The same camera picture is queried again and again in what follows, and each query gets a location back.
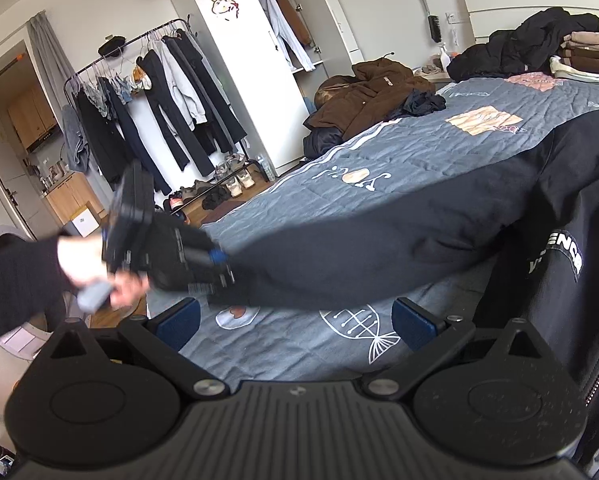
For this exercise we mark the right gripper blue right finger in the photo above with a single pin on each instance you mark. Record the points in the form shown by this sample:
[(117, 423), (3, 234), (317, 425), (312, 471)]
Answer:
[(414, 325)]

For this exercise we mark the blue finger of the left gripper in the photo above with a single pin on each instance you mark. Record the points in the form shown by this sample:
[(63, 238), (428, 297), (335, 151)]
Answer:
[(217, 257)]

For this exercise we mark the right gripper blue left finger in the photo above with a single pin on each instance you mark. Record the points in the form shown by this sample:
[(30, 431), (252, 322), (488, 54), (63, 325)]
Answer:
[(178, 324)]

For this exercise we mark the black zip jacket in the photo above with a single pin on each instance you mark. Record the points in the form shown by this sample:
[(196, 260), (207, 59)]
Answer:
[(535, 214)]

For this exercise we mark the left forearm black sleeve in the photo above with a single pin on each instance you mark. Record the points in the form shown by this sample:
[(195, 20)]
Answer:
[(31, 280)]

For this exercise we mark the black metal clothes rack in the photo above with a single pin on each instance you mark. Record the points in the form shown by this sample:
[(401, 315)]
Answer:
[(160, 104)]

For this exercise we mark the black clothes heap near headboard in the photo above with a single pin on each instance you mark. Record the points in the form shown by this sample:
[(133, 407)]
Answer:
[(525, 49)]

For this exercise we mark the folded brown beige clothes stack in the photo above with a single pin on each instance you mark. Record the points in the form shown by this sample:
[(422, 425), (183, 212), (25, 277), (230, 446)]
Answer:
[(577, 58)]

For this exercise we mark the person's left hand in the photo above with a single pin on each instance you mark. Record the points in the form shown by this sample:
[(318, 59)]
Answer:
[(81, 260)]

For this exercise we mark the wooden kitchen cabinets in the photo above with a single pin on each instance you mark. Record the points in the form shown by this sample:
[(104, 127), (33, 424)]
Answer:
[(65, 192)]

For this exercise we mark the grey curtain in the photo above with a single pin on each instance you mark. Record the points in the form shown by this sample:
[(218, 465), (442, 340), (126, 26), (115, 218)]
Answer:
[(55, 70)]

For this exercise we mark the black hat on rack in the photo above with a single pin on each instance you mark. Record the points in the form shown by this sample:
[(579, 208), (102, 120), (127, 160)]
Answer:
[(113, 47)]

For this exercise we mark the brown coat on chair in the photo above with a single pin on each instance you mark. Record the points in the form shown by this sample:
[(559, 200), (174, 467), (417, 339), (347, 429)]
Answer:
[(353, 104)]

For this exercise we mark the white wardrobe with mouse sticker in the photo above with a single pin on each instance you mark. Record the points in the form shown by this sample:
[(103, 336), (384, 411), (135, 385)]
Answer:
[(265, 83)]

